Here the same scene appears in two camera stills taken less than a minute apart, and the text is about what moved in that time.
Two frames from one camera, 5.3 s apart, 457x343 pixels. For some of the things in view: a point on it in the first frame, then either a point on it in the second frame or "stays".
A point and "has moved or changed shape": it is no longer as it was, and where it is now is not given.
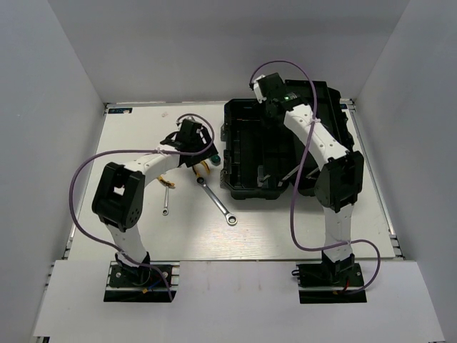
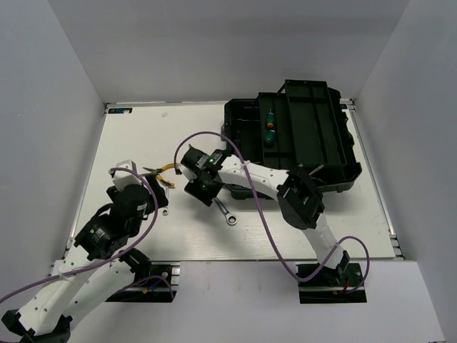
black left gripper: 203,155 → 160,191
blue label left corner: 119,110 stays
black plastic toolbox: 263,158 stays
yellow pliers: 172,185 stays
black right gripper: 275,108 → 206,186
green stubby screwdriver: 216,160 has moved or changed shape
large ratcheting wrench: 230,219 stays
